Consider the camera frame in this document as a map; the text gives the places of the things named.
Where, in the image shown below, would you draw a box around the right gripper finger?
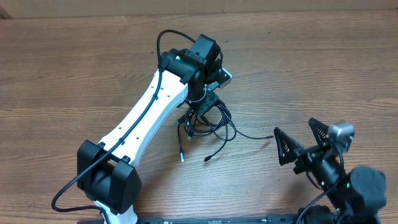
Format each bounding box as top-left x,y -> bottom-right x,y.
308,118 -> 330,146
274,127 -> 303,166

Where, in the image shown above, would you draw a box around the black USB cable long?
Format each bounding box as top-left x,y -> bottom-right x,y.
177,101 -> 274,163

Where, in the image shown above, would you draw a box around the black USB cable short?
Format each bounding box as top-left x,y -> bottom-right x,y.
176,105 -> 238,163

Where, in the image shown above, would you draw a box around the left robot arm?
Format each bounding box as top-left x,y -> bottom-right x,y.
77,34 -> 232,223

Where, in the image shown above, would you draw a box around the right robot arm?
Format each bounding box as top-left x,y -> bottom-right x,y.
274,118 -> 387,223

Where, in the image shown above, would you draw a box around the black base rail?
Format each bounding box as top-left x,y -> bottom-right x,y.
77,213 -> 299,224

